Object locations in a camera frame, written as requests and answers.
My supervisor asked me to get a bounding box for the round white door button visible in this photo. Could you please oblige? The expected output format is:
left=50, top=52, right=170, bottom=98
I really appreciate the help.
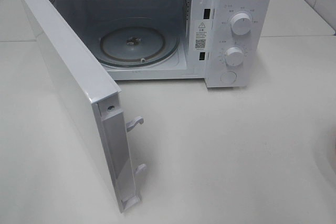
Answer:
left=221, top=71, right=237, bottom=85

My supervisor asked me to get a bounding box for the white microwave door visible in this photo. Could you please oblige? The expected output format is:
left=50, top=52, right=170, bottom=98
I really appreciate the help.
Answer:
left=22, top=0, right=145, bottom=212

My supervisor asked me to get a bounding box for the white control knob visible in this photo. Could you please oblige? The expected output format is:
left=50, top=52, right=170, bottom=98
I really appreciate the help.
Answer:
left=224, top=47, right=244, bottom=67
left=229, top=12, right=253, bottom=36

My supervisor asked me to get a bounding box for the glass microwave turntable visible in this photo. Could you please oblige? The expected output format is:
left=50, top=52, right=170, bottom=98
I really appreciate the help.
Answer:
left=95, top=17, right=180, bottom=68

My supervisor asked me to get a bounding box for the white microwave oven body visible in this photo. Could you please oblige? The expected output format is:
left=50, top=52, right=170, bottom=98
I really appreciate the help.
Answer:
left=49, top=0, right=270, bottom=88

